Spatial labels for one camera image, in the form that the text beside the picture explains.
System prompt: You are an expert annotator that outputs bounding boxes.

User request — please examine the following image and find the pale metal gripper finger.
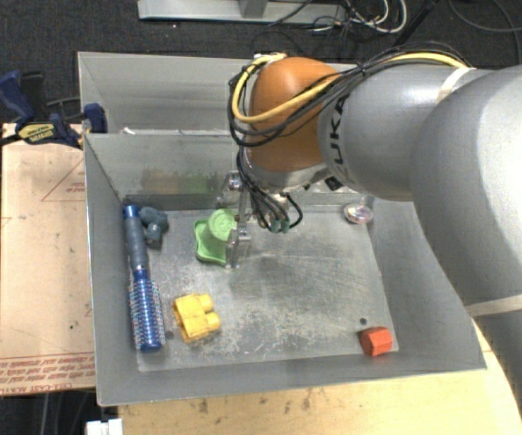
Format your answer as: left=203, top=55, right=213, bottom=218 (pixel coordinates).
left=237, top=226, right=253, bottom=263
left=225, top=231, right=240, bottom=270

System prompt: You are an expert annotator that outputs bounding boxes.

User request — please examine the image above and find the light green toy cup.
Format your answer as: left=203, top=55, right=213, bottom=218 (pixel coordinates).
left=192, top=208, right=243, bottom=267

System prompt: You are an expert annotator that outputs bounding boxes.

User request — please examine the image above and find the grey metal bin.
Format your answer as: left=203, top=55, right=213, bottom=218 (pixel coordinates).
left=77, top=51, right=488, bottom=408

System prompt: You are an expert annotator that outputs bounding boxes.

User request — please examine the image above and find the yellow toy building block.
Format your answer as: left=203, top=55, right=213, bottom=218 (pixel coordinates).
left=171, top=293, right=222, bottom=344

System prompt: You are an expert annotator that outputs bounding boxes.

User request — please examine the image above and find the grey-blue toy animal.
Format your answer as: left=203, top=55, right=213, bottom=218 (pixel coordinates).
left=138, top=206, right=170, bottom=247

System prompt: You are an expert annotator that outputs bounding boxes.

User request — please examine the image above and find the blue round hairbrush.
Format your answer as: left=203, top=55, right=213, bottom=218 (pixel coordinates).
left=121, top=203, right=169, bottom=353

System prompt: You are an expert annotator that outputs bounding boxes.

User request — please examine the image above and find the clear glass thing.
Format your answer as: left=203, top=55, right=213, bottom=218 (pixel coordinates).
left=342, top=201, right=375, bottom=225

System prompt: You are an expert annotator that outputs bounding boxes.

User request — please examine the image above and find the red-orange small block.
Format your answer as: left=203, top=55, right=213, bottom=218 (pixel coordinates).
left=357, top=325, right=395, bottom=358

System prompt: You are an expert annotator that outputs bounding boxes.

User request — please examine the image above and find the brown cardboard board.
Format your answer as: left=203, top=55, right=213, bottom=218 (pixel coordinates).
left=0, top=122, right=97, bottom=397

